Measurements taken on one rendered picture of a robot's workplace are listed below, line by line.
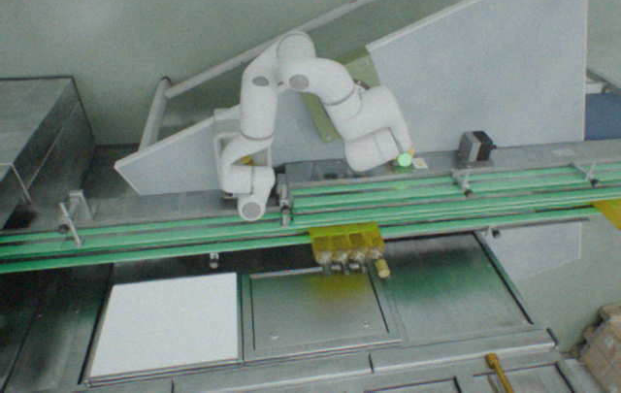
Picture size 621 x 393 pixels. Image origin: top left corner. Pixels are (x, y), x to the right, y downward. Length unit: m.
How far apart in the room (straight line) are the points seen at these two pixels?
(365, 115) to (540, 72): 0.82
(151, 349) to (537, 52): 1.51
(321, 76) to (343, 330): 0.79
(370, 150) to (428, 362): 0.65
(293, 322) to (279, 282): 0.16
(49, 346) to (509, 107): 1.69
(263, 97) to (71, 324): 0.98
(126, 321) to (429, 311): 0.96
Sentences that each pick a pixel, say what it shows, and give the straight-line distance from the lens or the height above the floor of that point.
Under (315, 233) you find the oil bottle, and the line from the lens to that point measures 1.39.
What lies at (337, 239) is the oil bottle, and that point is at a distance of 1.38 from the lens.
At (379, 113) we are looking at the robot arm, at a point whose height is 1.14.
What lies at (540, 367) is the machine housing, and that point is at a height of 1.44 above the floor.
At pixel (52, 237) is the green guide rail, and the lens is 1.57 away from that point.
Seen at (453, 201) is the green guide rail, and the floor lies 0.93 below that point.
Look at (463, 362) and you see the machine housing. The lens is 1.40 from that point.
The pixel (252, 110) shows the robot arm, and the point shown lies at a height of 1.12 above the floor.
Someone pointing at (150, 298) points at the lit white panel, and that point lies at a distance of 1.49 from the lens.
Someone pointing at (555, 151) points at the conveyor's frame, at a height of 0.81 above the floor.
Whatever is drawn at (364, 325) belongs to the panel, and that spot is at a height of 1.25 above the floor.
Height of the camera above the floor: 1.97
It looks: 51 degrees down
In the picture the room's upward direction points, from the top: 166 degrees clockwise
